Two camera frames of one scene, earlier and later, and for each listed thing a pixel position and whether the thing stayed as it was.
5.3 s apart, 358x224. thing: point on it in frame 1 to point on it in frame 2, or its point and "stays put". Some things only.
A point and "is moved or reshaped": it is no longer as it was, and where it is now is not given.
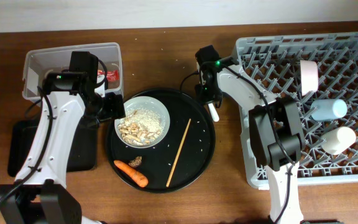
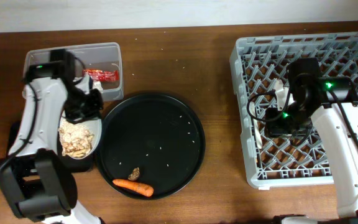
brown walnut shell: (136, 162) to (135, 174)
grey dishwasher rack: (334, 76) stays put
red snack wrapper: (112, 76) stays put
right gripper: (202, 98) to (273, 128)
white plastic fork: (213, 112) is moved or reshaped
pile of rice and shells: (140, 126) to (76, 140)
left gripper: (115, 106) to (76, 117)
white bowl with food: (146, 121) to (78, 140)
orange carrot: (132, 173) to (135, 186)
